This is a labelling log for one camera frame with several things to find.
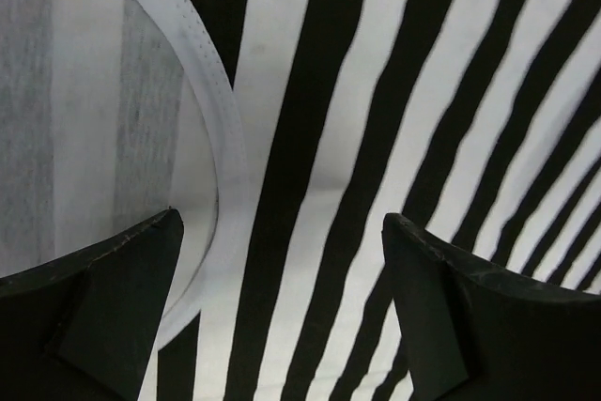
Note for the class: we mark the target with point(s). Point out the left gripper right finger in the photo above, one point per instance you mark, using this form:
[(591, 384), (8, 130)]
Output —
[(473, 330)]

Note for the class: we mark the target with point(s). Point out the black white striped tank top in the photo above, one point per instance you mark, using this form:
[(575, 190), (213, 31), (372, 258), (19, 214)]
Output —
[(283, 131)]

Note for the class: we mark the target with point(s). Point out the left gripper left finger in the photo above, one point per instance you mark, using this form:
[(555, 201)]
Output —
[(82, 327)]

